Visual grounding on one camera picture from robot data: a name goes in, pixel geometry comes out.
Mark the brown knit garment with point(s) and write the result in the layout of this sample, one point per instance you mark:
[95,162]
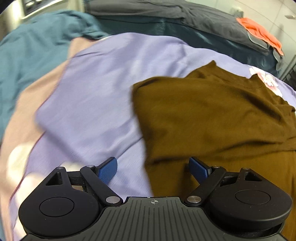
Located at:
[208,115]

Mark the purple floral blanket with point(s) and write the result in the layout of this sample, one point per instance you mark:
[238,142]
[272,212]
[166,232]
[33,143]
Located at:
[92,92]

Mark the silver metal appliance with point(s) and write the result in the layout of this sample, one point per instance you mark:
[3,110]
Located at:
[13,11]

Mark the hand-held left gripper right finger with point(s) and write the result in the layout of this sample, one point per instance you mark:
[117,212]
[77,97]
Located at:
[198,169]

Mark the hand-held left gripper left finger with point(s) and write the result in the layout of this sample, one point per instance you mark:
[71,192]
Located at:
[106,170]

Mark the orange cloth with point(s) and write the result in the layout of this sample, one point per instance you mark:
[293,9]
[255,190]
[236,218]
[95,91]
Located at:
[256,29]

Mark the dark grey pillow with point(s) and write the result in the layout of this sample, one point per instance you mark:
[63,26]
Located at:
[185,11]

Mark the teal duvet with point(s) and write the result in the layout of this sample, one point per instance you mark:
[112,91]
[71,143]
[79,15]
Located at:
[34,46]

